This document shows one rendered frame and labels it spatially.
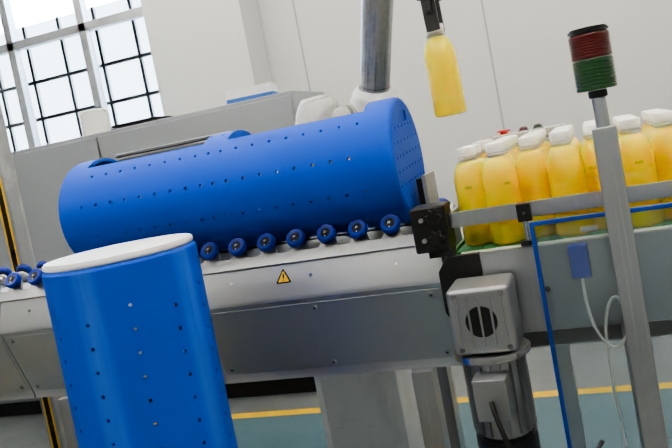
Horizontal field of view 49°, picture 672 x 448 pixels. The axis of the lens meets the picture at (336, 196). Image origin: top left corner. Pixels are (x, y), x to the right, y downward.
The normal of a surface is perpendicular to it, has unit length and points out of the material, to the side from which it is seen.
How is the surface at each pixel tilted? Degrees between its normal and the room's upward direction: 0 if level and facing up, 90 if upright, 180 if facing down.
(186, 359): 90
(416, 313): 110
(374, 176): 99
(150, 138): 90
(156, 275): 90
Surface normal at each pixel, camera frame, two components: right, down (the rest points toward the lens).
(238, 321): -0.23, 0.45
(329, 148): -0.37, -0.27
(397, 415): 0.45, -0.03
